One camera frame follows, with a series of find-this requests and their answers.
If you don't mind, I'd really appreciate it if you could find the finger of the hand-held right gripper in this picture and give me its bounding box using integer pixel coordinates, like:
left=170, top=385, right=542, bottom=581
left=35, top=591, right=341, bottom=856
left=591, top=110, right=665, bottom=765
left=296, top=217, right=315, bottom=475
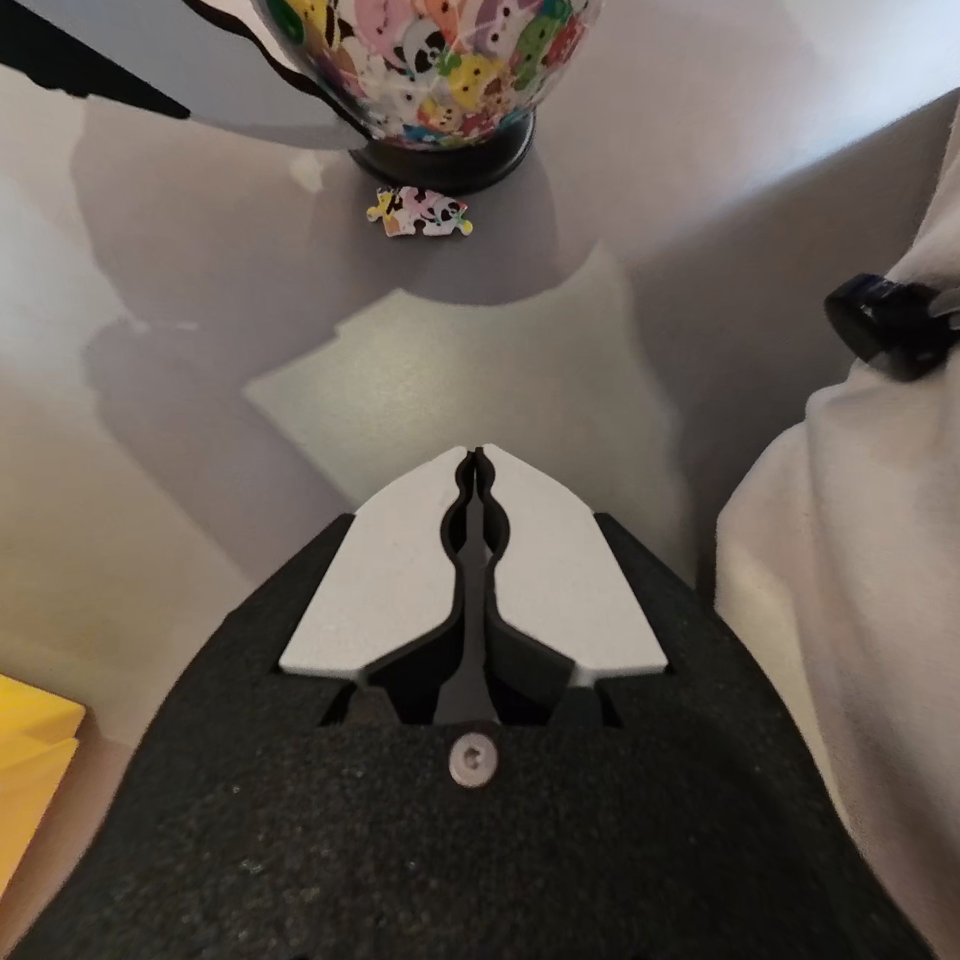
left=15, top=0, right=372, bottom=151

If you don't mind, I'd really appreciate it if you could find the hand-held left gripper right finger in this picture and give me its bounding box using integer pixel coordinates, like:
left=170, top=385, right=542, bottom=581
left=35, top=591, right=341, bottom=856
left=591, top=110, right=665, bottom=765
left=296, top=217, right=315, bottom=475
left=477, top=443, right=669, bottom=725

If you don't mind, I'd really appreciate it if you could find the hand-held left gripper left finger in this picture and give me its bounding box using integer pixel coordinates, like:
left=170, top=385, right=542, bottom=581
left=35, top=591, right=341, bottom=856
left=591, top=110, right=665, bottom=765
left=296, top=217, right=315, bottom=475
left=278, top=446, right=477, bottom=725

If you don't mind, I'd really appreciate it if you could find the colourful puzzle ball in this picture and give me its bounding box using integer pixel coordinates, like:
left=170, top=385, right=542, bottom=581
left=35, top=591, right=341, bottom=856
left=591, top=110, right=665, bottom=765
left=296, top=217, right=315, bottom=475
left=251, top=0, right=605, bottom=151

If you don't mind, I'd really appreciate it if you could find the panda print jigsaw piece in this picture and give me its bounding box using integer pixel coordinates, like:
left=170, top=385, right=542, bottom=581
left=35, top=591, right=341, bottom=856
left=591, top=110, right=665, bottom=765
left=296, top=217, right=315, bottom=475
left=366, top=186, right=475, bottom=240

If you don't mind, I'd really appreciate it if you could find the black ball stand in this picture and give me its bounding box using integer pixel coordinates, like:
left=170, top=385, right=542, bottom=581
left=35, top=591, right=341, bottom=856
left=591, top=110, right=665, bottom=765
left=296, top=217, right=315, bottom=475
left=351, top=112, right=537, bottom=198

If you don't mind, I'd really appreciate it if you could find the yellow box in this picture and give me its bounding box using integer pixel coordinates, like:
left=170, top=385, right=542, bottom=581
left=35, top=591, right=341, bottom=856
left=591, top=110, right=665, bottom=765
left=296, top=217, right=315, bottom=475
left=0, top=673, right=87, bottom=894

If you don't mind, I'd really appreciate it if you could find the black lanyard clip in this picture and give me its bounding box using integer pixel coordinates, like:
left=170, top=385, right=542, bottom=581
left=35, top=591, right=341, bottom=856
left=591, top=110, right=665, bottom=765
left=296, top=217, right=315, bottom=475
left=823, top=273, right=960, bottom=384

